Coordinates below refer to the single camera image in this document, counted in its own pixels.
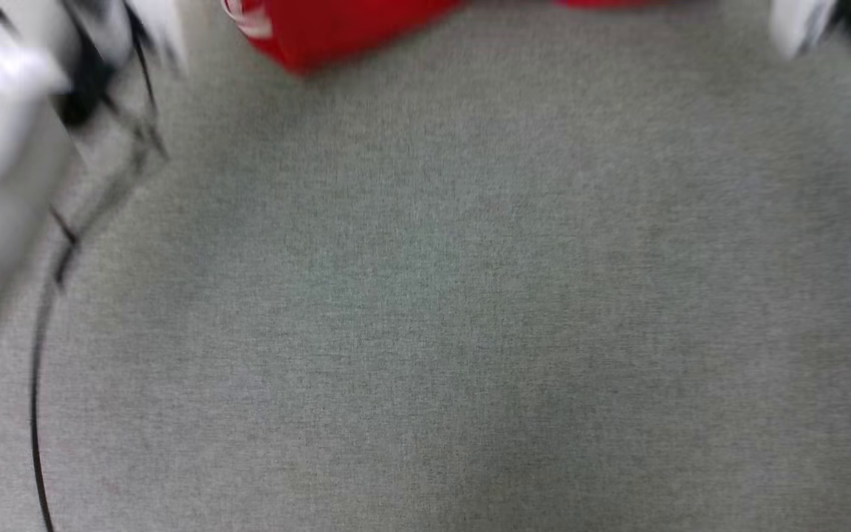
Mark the red and white basketball jersey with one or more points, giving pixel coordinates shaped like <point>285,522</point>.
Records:
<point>337,29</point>

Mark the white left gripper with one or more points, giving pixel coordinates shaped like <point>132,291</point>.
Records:
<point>159,26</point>

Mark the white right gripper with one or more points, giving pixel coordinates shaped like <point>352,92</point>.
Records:
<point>802,26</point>

